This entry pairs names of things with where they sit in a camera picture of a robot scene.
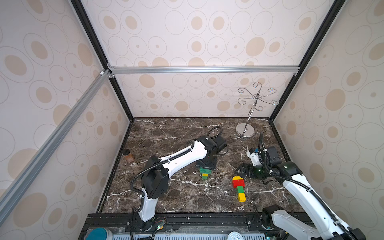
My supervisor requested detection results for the black vertical frame post right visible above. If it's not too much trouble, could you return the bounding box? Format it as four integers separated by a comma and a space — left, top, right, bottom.
270, 0, 346, 122

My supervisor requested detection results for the chrome jewelry stand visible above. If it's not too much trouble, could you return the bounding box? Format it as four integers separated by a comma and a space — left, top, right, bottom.
235, 81, 280, 139

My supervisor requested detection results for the aluminium horizontal back rail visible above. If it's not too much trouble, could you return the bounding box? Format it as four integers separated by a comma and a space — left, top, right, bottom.
110, 65, 300, 75

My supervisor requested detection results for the green long lego brick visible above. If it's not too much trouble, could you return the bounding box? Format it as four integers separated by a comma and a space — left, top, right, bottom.
200, 168, 212, 174

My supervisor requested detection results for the red long lego brick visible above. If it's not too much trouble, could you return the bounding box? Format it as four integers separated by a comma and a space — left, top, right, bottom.
232, 179, 245, 189

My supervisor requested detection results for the black vertical frame post left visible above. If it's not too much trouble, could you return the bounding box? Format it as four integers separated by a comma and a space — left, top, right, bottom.
70, 0, 135, 122

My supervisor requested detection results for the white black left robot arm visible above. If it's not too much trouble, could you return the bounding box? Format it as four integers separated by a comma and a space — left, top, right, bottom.
130, 135, 227, 223

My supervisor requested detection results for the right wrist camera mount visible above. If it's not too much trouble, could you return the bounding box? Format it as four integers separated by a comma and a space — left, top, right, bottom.
247, 148, 262, 166

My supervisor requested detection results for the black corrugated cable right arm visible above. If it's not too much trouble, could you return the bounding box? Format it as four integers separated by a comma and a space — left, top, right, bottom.
257, 132, 358, 240

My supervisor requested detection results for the brown cup at left wall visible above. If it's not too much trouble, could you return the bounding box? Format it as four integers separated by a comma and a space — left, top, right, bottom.
122, 148, 135, 164

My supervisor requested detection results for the aluminium left diagonal rail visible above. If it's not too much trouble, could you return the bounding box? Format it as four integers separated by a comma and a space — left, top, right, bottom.
1, 69, 111, 224

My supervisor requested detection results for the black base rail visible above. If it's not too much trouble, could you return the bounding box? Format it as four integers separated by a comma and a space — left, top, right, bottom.
79, 212, 289, 240

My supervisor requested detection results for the black vertical frame post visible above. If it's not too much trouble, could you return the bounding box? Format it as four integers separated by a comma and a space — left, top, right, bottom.
270, 0, 346, 122
70, 0, 135, 122

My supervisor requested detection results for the yellow square lego brick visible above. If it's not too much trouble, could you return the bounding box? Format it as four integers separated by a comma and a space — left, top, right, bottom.
238, 193, 246, 203

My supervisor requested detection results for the teal round cap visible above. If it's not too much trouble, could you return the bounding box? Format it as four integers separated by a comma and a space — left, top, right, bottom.
85, 228, 113, 240

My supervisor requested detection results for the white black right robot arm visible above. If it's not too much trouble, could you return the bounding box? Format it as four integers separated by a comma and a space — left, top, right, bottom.
235, 162, 366, 240

